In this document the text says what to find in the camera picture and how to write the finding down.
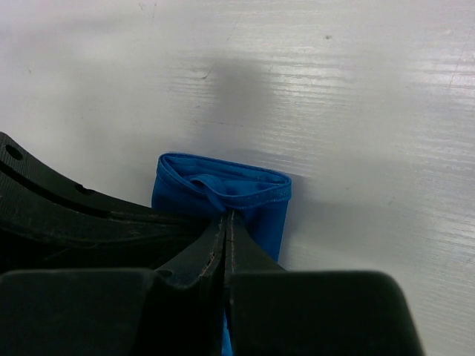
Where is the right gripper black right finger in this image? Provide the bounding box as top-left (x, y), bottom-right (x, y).
top-left (224, 211), bottom-right (424, 355)

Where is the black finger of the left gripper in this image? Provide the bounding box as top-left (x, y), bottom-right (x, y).
top-left (1, 133), bottom-right (210, 272)

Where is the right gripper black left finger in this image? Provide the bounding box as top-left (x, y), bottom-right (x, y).
top-left (1, 217), bottom-right (226, 355)

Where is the blue cloth napkin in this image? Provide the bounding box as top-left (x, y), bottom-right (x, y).
top-left (151, 153), bottom-right (292, 355)

